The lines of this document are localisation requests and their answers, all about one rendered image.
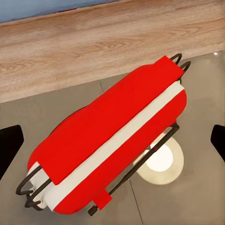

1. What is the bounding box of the radio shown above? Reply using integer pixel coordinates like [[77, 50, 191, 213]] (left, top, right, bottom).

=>
[[16, 53, 191, 216]]

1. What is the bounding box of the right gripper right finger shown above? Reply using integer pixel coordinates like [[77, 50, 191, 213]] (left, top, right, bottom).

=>
[[211, 125, 225, 161]]

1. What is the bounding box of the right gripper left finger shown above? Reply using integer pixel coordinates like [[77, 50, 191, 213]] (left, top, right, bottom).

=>
[[0, 125, 24, 180]]

